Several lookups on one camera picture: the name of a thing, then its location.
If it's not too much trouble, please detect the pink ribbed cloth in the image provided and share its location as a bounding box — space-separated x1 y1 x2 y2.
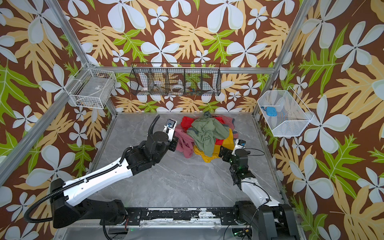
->
175 125 195 159

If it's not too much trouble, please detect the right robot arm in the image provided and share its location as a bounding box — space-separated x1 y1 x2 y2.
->
219 145 300 240

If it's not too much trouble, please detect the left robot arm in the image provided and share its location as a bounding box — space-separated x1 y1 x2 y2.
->
24 116 178 229

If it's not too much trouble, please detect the yellow cloth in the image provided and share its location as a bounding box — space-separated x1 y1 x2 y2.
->
193 128 235 163

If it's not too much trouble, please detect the red cloth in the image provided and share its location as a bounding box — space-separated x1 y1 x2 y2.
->
181 117 225 146

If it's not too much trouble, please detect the olive green cloth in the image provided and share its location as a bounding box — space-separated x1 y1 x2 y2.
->
187 112 230 157

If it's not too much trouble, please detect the mauve pink cloth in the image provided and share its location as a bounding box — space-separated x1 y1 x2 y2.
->
221 115 239 140

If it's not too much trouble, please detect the white bowl in basket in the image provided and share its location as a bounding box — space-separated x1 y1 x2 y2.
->
171 84 185 94

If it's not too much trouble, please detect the blue toy object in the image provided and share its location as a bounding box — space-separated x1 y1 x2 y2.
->
261 106 278 117

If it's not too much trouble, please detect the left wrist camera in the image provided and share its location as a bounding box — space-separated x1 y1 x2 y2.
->
163 119 177 142

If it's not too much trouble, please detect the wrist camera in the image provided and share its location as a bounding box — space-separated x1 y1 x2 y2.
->
163 119 177 142
232 139 246 156

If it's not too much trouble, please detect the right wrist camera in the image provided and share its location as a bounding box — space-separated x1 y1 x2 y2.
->
232 139 246 156

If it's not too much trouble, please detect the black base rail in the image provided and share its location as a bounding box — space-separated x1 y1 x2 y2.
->
126 207 238 227

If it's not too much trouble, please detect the black wire basket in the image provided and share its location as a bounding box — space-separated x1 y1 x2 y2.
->
128 63 222 96

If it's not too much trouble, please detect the white wire basket right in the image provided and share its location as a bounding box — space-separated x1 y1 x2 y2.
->
258 88 315 138

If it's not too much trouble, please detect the white wire basket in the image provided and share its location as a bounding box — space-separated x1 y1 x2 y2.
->
258 88 315 138
67 68 117 109

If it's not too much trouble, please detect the white wire basket left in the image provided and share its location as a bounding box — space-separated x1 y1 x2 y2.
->
67 68 117 109

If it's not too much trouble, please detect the aluminium frame post left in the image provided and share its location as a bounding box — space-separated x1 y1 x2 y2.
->
46 1 117 117

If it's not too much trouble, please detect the aluminium frame post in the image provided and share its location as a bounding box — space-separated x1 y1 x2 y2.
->
252 0 317 116
46 1 117 117

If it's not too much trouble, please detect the aluminium frame post right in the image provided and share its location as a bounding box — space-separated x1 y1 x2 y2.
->
252 0 317 116

